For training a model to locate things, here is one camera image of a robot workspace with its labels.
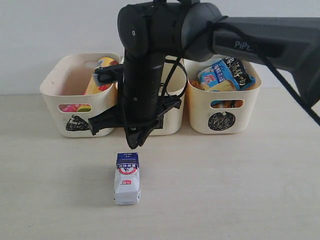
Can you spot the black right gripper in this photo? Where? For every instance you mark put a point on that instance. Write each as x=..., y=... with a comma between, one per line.
x=142, y=101

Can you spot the white blue milk carton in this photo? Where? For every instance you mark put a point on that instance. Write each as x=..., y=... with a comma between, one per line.
x=127, y=188

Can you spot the orange instant noodle bag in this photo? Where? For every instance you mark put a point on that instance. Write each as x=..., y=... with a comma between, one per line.
x=222, y=104

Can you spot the yellow Lays chips can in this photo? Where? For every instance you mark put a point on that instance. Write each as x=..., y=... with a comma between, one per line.
x=92, y=87

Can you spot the pink Lays chips can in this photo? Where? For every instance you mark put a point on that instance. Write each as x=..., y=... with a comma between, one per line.
x=72, y=108

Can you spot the blue instant noodle bag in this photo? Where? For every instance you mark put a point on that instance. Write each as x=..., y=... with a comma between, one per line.
x=225, y=75

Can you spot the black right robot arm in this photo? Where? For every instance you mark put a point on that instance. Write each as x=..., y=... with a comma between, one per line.
x=196, y=31

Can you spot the cream bin with square mark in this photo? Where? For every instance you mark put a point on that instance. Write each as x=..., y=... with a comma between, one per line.
x=172, y=120

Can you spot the cream bin with circle mark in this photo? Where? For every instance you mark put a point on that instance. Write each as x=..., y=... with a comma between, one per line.
x=207, y=120

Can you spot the cream bin with triangle mark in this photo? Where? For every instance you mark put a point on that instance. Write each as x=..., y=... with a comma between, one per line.
x=65, y=85

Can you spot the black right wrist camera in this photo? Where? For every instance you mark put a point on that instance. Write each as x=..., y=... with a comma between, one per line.
x=108, y=75

